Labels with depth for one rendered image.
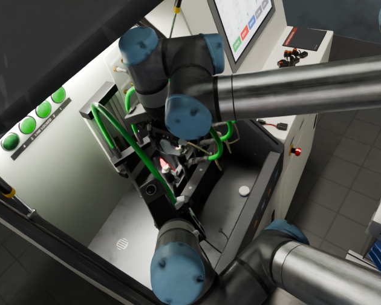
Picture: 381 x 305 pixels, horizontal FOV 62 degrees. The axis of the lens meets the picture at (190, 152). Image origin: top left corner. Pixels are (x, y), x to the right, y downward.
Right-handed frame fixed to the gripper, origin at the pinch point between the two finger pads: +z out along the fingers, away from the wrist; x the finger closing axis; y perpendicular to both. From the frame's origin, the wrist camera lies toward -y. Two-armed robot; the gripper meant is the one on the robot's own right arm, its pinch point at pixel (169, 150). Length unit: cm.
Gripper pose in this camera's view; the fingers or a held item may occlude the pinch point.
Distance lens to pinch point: 86.2
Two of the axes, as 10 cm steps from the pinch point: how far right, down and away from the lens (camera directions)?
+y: 8.7, 2.8, -4.1
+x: 4.7, -7.5, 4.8
